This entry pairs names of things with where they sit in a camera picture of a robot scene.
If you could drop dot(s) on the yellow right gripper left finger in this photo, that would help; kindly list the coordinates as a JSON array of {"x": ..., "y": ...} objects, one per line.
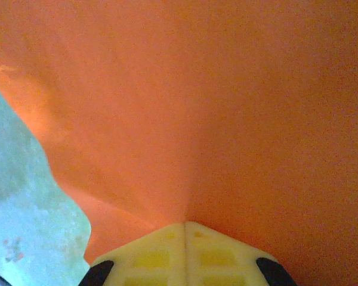
[{"x": 149, "y": 259}]

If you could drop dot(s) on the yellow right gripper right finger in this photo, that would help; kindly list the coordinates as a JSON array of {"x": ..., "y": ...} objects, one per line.
[{"x": 220, "y": 259}]

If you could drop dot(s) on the orange wrapping paper sheet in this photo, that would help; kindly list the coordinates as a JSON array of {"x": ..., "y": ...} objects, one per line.
[{"x": 197, "y": 104}]

